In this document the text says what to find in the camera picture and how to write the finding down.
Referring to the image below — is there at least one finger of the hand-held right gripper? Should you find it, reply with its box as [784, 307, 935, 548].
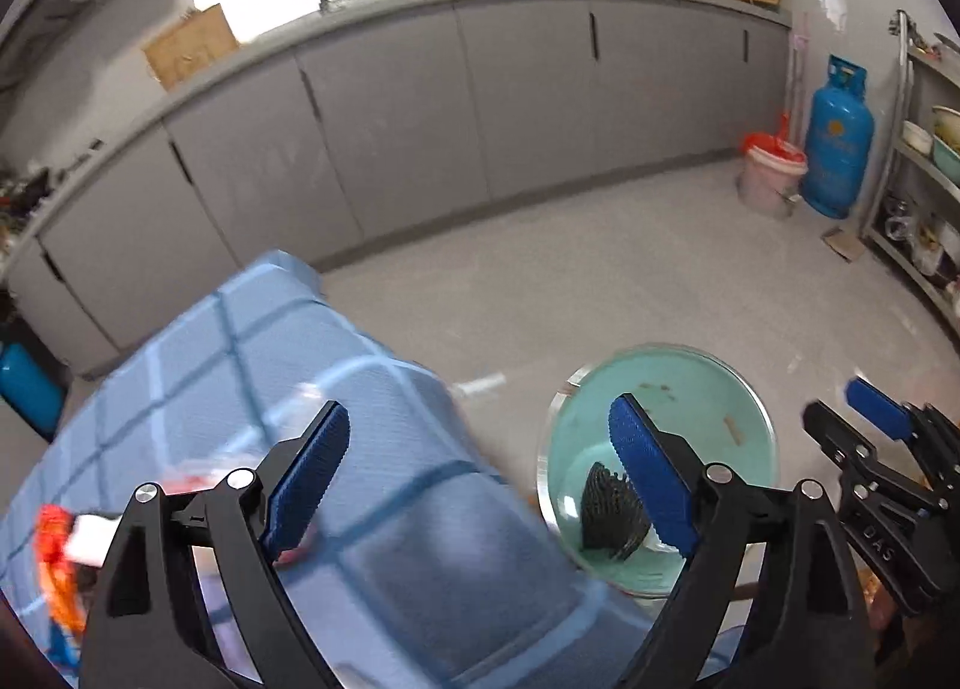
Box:
[802, 400, 901, 502]
[846, 375, 960, 502]

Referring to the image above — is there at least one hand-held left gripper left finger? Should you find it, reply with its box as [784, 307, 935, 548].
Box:
[79, 400, 353, 689]

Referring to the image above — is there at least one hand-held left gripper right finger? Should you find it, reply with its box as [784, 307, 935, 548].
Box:
[607, 393, 878, 689]

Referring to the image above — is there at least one black mesh scrubber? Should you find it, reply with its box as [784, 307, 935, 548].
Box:
[579, 462, 653, 561]

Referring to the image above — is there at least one green plastic basin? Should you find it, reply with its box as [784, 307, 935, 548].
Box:
[536, 342, 779, 600]

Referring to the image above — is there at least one white and black cloth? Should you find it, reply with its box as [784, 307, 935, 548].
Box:
[70, 515, 122, 568]

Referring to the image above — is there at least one red snack wrapper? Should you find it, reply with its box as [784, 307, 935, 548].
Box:
[34, 505, 85, 660]

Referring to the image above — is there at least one blue checked tablecloth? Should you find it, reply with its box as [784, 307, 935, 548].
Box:
[0, 250, 743, 689]

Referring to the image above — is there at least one cardboard piece on floor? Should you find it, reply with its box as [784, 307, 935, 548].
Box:
[821, 227, 869, 263]

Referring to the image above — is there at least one glass jar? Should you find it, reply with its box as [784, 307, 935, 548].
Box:
[885, 197, 923, 241]

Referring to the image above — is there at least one white paper scrap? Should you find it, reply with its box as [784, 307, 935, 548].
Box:
[450, 374, 508, 399]

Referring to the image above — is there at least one metal shelf rack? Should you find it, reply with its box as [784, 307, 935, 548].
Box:
[859, 10, 960, 346]

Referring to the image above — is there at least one tall blue gas cylinder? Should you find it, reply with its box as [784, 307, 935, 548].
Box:
[799, 53, 876, 220]

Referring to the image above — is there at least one green enamel bowl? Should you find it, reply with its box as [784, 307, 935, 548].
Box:
[930, 105, 960, 184]

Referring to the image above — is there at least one blue gas cylinder under counter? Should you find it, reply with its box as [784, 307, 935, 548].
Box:
[0, 342, 67, 436]

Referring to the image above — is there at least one grey kitchen cabinet run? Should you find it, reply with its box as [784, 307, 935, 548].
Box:
[0, 0, 794, 379]

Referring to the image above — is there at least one large cardboard box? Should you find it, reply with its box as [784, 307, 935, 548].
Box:
[142, 4, 241, 92]

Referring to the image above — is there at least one grey range hood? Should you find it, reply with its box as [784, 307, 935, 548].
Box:
[0, 0, 97, 90]

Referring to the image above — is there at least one pink mop handle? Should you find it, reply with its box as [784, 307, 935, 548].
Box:
[780, 14, 808, 142]

